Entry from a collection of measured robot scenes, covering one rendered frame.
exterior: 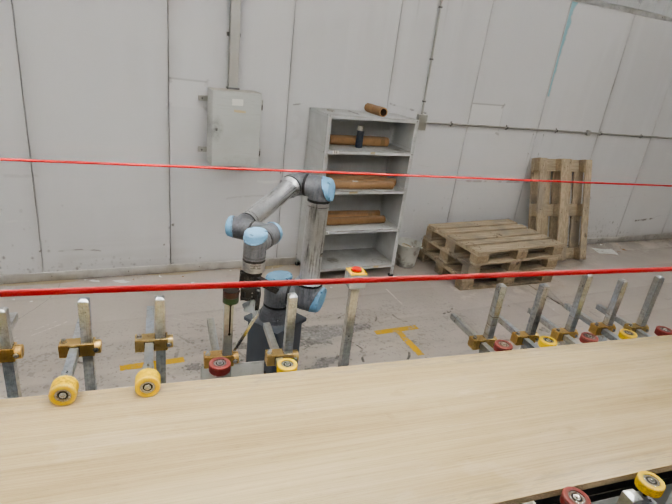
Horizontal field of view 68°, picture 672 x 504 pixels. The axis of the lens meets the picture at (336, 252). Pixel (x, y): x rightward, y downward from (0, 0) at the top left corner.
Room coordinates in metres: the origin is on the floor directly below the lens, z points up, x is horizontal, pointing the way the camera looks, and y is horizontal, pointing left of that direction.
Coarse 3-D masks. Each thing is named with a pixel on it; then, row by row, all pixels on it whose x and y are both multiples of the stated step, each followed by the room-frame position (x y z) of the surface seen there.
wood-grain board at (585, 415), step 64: (192, 384) 1.41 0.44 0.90; (256, 384) 1.46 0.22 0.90; (320, 384) 1.50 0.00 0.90; (384, 384) 1.55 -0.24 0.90; (448, 384) 1.60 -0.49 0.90; (512, 384) 1.65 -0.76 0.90; (576, 384) 1.71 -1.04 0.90; (640, 384) 1.77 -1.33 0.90; (0, 448) 1.04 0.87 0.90; (64, 448) 1.07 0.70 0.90; (128, 448) 1.10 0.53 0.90; (192, 448) 1.13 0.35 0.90; (256, 448) 1.16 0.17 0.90; (320, 448) 1.19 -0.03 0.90; (384, 448) 1.22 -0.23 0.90; (448, 448) 1.26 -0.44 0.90; (512, 448) 1.29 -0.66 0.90; (576, 448) 1.33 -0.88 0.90; (640, 448) 1.37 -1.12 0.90
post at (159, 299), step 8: (160, 296) 1.58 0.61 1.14; (160, 304) 1.57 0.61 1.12; (160, 312) 1.57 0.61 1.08; (160, 320) 1.57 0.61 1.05; (160, 328) 1.57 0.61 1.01; (160, 336) 1.57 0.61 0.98; (160, 352) 1.56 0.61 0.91; (160, 360) 1.56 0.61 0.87; (160, 368) 1.56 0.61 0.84; (160, 376) 1.56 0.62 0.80
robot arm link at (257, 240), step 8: (248, 232) 1.76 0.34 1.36; (256, 232) 1.77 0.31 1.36; (264, 232) 1.78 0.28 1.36; (248, 240) 1.74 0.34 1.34; (256, 240) 1.74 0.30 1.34; (264, 240) 1.76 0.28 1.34; (248, 248) 1.74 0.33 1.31; (256, 248) 1.74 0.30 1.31; (264, 248) 1.76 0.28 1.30; (248, 256) 1.74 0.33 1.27; (256, 256) 1.74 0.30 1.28; (264, 256) 1.76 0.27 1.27
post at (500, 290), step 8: (496, 288) 2.11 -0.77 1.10; (504, 288) 2.09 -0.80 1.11; (496, 296) 2.10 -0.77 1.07; (504, 296) 2.10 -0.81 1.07; (496, 304) 2.09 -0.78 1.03; (496, 312) 2.09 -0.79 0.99; (488, 320) 2.11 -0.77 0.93; (496, 320) 2.10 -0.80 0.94; (488, 328) 2.10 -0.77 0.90; (488, 336) 2.09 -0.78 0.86; (480, 352) 2.11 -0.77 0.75
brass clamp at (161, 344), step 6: (144, 336) 1.57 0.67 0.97; (150, 336) 1.57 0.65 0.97; (168, 336) 1.59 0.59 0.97; (138, 342) 1.53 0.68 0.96; (144, 342) 1.54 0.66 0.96; (150, 342) 1.55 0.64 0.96; (156, 342) 1.55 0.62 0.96; (162, 342) 1.56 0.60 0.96; (168, 342) 1.57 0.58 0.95; (138, 348) 1.53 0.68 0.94; (144, 348) 1.54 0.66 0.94; (156, 348) 1.55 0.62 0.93; (162, 348) 1.56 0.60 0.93
